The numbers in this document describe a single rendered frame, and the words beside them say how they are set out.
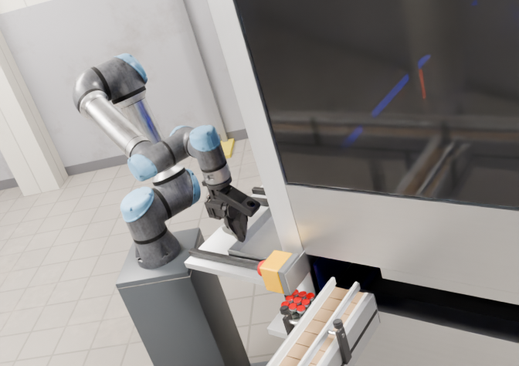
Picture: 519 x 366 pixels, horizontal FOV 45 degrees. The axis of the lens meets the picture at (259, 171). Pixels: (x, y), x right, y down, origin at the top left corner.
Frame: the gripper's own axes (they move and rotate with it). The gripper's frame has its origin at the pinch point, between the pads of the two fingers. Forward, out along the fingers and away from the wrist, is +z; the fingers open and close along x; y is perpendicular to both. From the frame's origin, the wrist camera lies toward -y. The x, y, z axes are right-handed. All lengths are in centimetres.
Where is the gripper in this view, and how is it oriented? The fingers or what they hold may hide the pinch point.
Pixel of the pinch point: (243, 238)
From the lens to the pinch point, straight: 181.7
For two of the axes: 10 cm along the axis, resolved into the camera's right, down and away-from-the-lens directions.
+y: -8.0, -0.8, 5.9
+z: 2.6, 8.5, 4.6
